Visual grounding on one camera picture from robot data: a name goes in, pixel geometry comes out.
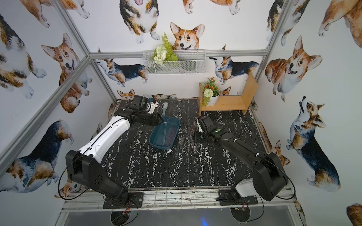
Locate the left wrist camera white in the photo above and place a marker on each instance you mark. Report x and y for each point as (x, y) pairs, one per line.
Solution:
(151, 107)

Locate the potted flower white pot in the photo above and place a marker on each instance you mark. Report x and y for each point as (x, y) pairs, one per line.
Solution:
(210, 92)

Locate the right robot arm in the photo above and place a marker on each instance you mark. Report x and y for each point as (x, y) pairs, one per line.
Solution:
(268, 177)

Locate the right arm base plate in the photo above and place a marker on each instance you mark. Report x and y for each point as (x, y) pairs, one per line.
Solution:
(230, 197)

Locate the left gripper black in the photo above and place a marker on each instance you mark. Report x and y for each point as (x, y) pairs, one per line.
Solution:
(154, 118)

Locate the teal plastic storage box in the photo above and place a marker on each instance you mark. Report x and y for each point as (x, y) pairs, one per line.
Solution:
(164, 134)

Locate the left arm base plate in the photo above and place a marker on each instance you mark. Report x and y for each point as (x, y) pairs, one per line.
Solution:
(130, 200)

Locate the white green artificial flowers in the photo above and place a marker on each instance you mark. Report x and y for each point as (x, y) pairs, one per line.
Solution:
(164, 52)

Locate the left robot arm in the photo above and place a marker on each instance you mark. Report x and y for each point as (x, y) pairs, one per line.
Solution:
(84, 166)

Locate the white wire wall basket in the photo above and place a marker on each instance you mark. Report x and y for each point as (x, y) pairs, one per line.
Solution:
(188, 62)

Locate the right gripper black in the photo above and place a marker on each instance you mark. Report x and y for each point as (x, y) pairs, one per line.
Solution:
(200, 135)

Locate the wooden corner shelf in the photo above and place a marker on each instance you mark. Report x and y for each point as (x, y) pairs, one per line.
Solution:
(232, 103)

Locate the light teal brush handle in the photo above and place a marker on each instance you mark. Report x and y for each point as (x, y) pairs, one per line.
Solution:
(164, 108)

